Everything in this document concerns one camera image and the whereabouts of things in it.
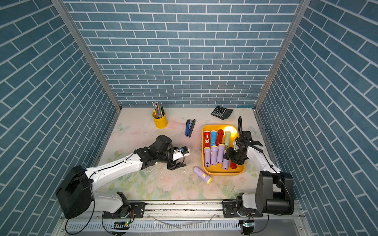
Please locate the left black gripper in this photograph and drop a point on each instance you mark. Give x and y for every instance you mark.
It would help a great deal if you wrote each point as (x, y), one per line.
(173, 166)

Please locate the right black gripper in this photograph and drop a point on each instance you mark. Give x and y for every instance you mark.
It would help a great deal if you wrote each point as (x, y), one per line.
(229, 153)

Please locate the purple flashlight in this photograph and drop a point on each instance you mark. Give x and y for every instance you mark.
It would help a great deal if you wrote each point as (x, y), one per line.
(225, 162)
(206, 178)
(207, 156)
(221, 149)

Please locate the yellow plastic storage tray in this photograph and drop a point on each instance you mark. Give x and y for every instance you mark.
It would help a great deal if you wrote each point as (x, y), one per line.
(216, 170)

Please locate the purple flashlight bottom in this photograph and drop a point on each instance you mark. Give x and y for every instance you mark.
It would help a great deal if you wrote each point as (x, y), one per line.
(207, 156)

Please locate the purple flashlight slanted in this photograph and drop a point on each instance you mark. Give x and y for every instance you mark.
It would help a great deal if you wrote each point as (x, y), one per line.
(214, 153)

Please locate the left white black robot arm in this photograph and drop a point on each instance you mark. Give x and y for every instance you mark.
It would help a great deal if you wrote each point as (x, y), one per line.
(78, 192)

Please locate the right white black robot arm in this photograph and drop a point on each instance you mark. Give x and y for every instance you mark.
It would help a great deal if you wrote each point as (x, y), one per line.
(274, 190)

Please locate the yellow pen cup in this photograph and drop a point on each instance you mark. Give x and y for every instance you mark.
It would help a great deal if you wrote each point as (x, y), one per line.
(160, 123)

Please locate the black calculator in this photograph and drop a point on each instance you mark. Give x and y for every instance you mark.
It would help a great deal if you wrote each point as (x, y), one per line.
(222, 113)

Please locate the blue black stapler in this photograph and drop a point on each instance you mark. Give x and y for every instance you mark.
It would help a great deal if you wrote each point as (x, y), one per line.
(189, 127)

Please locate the pens in cup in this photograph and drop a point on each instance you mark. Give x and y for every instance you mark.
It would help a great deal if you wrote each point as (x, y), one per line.
(158, 110)

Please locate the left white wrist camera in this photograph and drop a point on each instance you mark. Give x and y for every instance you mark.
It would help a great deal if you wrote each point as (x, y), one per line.
(180, 152)

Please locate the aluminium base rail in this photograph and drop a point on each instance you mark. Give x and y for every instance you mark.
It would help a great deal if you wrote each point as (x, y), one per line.
(188, 218)

